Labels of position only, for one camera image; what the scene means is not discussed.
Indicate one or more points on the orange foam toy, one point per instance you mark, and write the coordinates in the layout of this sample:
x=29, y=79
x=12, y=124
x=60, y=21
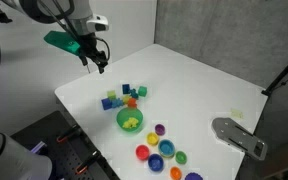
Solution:
x=132, y=103

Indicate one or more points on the large blue foam cube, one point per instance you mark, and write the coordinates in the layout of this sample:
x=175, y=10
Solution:
x=107, y=104

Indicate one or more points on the teal stacking cup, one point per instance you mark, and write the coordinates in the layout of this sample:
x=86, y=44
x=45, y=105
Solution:
x=166, y=147

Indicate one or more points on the green bowl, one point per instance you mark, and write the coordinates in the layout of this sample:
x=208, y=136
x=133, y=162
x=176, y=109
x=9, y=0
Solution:
x=124, y=115

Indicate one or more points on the yellow bear foam toy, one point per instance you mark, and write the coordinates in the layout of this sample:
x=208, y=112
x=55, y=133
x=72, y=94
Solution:
x=130, y=123

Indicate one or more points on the blue stacking cup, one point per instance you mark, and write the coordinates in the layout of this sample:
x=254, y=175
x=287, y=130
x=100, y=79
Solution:
x=156, y=162

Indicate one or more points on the black perforated board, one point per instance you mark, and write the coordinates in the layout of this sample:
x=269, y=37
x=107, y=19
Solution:
x=60, y=156

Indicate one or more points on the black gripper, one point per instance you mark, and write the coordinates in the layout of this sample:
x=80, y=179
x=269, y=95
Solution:
x=90, y=45

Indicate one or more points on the purple stacking cup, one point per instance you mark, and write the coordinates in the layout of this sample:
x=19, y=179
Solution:
x=160, y=129

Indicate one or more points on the orange stacking cup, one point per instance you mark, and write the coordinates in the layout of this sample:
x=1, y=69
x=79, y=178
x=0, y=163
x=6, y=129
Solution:
x=175, y=173

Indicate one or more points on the grey metal plate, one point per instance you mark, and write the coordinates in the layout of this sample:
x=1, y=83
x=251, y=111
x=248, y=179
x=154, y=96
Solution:
x=230, y=133

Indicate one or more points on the small purple object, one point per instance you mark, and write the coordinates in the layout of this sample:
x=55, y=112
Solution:
x=38, y=147

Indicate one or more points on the teal foam toy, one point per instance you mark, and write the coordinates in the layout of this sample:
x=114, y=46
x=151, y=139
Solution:
x=134, y=93

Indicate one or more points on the black orange-tipped clamp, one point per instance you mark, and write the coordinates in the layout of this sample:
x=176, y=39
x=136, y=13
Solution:
x=89, y=162
x=69, y=133

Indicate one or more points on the green stacking cup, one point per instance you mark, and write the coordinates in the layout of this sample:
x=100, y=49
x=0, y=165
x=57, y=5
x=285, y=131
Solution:
x=181, y=157

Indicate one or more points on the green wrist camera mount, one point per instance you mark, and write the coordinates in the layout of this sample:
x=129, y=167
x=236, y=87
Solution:
x=61, y=40

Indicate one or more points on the yellow tape piece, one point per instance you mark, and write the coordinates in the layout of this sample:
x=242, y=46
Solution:
x=237, y=113

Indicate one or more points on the yellow stacking cup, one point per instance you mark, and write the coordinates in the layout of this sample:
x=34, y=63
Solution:
x=152, y=138

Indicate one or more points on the yellow-green foam cube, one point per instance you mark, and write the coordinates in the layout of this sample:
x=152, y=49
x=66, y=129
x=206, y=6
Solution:
x=111, y=95

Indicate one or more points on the green foam cube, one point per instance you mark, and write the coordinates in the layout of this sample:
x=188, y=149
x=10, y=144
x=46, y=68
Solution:
x=142, y=91

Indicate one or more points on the blue foam toy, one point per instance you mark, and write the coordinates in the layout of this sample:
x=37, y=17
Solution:
x=117, y=103

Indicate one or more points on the grey white rounded housing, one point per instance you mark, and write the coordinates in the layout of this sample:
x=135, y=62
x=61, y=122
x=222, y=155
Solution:
x=10, y=160

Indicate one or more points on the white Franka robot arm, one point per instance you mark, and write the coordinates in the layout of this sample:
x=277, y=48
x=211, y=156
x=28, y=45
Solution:
x=81, y=10

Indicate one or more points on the black tripod stand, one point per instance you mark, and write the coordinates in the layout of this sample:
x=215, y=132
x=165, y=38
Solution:
x=284, y=73

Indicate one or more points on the red stacking cup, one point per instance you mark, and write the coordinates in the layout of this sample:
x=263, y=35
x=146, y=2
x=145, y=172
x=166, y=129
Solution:
x=142, y=152

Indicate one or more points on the yellow star foam toy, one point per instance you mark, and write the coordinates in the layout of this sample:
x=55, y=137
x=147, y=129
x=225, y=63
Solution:
x=126, y=98

